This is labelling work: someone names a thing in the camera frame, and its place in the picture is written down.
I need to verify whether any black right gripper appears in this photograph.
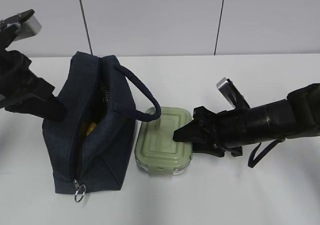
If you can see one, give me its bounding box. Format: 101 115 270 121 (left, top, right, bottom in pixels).
173 106 248 158

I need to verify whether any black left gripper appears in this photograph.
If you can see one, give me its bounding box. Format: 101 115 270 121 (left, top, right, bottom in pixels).
0 50 68 123

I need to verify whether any green lid glass food container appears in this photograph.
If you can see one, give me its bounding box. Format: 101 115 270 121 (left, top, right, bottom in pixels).
134 107 193 175

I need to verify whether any yellow orange pear-shaped fruit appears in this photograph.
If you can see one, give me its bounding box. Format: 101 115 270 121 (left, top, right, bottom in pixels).
79 121 97 138

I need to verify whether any dark navy fabric lunch bag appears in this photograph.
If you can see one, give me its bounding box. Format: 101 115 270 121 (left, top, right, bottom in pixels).
42 52 161 195

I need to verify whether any silver zipper pull ring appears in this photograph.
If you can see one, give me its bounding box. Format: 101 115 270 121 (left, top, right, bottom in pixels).
73 179 87 204

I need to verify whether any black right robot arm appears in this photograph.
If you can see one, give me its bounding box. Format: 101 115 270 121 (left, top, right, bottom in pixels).
173 79 320 162

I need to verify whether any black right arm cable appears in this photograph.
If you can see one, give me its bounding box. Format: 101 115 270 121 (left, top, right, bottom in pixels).
247 137 286 169

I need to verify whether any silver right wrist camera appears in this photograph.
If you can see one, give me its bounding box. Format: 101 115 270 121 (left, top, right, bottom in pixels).
216 77 250 109

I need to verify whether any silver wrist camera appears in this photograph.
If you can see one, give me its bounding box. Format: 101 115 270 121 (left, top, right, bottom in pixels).
216 77 250 109
0 9 42 50

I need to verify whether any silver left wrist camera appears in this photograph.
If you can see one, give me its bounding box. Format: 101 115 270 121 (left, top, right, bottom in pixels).
0 9 42 50

